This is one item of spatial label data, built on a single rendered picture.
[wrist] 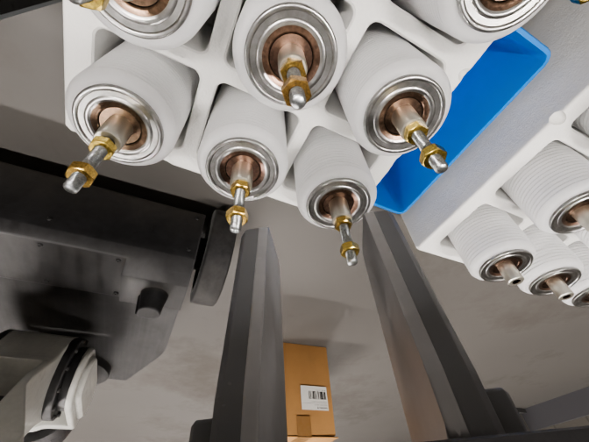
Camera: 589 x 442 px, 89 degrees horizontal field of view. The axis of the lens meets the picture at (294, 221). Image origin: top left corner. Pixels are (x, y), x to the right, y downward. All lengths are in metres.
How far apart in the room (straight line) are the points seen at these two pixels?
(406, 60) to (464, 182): 0.29
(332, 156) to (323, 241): 0.45
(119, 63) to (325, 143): 0.22
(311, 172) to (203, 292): 0.34
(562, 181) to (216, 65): 0.44
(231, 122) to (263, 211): 0.40
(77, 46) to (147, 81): 0.10
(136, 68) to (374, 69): 0.21
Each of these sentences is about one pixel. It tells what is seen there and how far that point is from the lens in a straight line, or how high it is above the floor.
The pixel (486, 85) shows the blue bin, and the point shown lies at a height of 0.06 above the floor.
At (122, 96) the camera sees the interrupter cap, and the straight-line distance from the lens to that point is 0.31.
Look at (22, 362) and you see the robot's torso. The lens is 0.69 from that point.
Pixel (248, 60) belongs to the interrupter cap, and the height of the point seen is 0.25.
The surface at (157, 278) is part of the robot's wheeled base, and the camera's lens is 0.56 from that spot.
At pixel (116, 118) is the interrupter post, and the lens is 0.32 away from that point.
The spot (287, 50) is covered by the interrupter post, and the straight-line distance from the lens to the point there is 0.26.
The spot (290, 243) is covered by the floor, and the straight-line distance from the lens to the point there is 0.77.
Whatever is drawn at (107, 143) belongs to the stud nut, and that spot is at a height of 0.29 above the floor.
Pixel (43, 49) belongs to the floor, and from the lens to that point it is 0.64.
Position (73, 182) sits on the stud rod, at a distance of 0.26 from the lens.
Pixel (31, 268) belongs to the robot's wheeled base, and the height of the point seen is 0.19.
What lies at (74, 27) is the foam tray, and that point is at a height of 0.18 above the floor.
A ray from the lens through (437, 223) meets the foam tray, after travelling 0.56.
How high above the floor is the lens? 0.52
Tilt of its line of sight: 47 degrees down
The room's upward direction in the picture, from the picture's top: 175 degrees clockwise
